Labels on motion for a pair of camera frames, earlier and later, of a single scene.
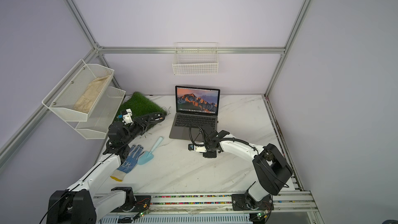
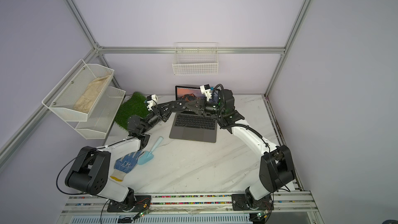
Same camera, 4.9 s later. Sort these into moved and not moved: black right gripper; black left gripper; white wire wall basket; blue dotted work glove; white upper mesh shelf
Moved: black left gripper; black right gripper
Not moved: white wire wall basket; white upper mesh shelf; blue dotted work glove
